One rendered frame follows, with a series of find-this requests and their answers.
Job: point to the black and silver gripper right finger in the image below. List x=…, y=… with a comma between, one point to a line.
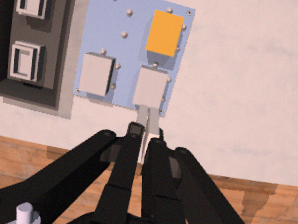
x=202, y=200

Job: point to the orange rectangular block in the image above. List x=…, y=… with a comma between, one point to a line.
x=164, y=33

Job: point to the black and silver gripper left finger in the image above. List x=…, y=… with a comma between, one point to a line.
x=44, y=196

